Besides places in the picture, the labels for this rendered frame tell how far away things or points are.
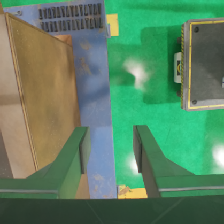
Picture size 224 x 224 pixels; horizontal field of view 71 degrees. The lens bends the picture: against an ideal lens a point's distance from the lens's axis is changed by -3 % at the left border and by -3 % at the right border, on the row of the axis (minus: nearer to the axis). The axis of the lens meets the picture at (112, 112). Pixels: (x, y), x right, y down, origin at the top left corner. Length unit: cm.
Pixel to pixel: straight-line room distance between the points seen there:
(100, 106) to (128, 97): 68
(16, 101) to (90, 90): 60
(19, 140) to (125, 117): 132
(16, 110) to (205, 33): 134
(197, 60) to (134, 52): 55
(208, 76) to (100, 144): 99
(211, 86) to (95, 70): 95
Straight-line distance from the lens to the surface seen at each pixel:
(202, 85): 147
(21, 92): 43
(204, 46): 146
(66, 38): 99
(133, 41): 163
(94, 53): 98
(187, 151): 201
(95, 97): 99
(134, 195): 220
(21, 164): 51
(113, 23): 165
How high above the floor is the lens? 160
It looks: 75 degrees down
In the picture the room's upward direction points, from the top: 177 degrees counter-clockwise
